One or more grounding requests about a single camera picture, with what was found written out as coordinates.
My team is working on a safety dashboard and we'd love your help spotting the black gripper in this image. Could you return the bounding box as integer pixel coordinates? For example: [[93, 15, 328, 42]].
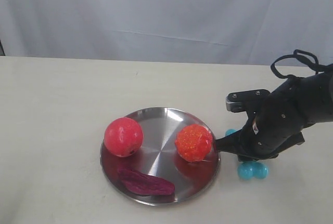
[[213, 77, 316, 161]]

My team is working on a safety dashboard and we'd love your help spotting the turquoise toy bone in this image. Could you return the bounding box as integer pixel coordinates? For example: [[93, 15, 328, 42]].
[[224, 128, 270, 181]]

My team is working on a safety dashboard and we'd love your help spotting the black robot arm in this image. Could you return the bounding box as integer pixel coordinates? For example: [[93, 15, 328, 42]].
[[213, 70, 332, 161]]

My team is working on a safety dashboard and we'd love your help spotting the orange textured ball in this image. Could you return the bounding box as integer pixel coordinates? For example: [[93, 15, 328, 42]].
[[174, 124, 213, 163]]

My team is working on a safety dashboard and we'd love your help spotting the round stainless steel plate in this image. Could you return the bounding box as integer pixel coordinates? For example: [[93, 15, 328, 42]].
[[100, 107, 221, 206]]

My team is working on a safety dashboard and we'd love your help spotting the purple sweet potato slice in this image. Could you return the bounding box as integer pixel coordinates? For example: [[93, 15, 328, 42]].
[[118, 167, 175, 195]]

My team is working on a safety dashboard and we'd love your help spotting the red apple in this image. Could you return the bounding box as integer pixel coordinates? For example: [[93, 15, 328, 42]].
[[104, 117, 144, 157]]

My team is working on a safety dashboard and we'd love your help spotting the white backdrop cloth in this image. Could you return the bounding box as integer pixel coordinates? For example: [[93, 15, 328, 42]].
[[1, 0, 332, 64]]

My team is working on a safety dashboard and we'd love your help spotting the black cable loop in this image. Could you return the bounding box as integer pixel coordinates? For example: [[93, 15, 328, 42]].
[[270, 49, 329, 80]]

